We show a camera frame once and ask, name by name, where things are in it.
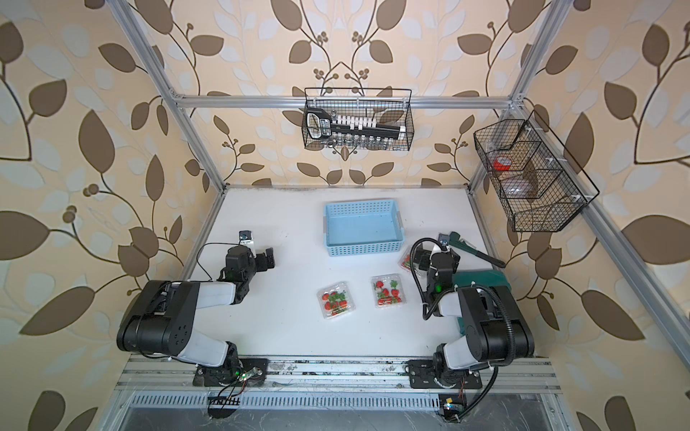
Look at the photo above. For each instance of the green pipe wrench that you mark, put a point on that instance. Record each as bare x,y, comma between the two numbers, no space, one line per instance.
458,242

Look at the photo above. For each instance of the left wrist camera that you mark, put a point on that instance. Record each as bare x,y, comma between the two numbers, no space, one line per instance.
245,238

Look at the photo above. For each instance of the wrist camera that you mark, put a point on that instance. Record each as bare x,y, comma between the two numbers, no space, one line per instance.
443,242
245,238

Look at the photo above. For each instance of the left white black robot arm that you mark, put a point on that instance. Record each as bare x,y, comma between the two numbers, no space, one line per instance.
159,322

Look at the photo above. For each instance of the black white tool set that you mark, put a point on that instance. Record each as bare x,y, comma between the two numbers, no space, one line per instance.
323,125

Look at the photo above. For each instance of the red tape roll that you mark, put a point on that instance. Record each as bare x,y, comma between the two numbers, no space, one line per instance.
501,164

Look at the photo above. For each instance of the clear clamshell container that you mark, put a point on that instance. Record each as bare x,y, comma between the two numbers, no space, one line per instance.
341,286
414,266
395,276

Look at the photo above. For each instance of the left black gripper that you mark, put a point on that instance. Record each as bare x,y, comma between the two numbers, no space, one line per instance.
259,259

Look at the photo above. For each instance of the strawberry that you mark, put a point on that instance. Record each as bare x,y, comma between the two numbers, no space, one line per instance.
334,303

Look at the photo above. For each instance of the right black wire basket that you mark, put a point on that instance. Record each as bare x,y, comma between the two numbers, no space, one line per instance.
564,187

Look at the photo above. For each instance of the clear dish in basket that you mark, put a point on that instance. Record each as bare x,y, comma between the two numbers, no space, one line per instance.
520,189

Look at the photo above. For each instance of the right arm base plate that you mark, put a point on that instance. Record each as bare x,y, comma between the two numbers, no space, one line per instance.
426,374

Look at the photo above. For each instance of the back black wire basket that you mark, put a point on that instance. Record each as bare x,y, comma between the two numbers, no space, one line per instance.
373,119

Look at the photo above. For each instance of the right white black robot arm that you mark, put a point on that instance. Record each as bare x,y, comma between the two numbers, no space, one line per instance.
495,330

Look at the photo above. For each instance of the blue plastic basket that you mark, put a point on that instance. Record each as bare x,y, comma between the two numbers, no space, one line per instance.
362,227

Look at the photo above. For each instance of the packed strawberries cluster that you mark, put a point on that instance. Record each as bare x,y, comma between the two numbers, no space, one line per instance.
407,263

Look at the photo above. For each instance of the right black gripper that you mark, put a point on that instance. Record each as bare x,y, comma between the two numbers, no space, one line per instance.
455,261

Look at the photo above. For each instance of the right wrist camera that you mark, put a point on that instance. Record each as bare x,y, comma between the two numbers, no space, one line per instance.
443,242

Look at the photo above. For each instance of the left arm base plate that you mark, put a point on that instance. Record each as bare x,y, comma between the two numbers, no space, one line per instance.
245,370

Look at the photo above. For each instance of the black wire basket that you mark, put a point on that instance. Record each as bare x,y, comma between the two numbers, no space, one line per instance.
373,119
564,187

